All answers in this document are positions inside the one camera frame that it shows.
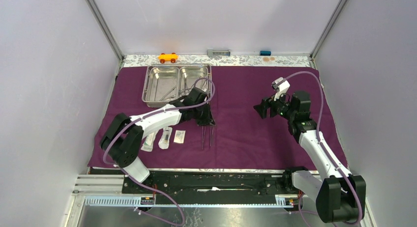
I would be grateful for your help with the purple cloth wrap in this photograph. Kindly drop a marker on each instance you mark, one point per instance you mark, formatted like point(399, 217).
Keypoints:
point(241, 139)

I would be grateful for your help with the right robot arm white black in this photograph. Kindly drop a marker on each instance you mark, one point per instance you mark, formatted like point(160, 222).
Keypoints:
point(338, 194)

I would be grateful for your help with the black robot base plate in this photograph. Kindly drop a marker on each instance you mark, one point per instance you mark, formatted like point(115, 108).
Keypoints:
point(189, 185)

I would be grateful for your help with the slotted grey cable duct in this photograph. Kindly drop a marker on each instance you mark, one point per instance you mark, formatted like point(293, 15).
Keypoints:
point(132, 201)

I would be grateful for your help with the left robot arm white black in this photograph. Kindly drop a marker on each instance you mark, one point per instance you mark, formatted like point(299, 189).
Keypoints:
point(122, 140)

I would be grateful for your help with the blue plastic block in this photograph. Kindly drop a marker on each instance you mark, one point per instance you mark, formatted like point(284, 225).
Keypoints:
point(265, 53)

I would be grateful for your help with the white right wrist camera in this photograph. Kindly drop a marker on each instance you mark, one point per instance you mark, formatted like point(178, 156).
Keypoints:
point(281, 86)

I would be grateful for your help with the steel scalpel handle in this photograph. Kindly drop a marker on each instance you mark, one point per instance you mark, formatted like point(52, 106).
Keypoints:
point(203, 137)

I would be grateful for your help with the steel surgical forceps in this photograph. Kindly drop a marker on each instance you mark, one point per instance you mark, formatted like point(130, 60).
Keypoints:
point(186, 85)

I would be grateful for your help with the perforated steel instrument tray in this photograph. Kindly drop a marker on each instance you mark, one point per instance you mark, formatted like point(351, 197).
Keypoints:
point(162, 77)

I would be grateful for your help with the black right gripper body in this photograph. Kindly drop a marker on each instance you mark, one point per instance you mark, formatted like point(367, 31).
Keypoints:
point(282, 108)

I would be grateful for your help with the long white sterile packet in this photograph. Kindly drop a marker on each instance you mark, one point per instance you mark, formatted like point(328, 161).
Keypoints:
point(147, 146)

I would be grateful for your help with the small white sterile packet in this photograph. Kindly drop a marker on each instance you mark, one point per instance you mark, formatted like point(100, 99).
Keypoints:
point(179, 136)

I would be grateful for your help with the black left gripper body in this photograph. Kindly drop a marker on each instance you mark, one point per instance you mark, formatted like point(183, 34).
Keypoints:
point(197, 110)

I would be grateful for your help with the orange toy car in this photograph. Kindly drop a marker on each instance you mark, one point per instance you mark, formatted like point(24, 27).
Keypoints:
point(165, 58)

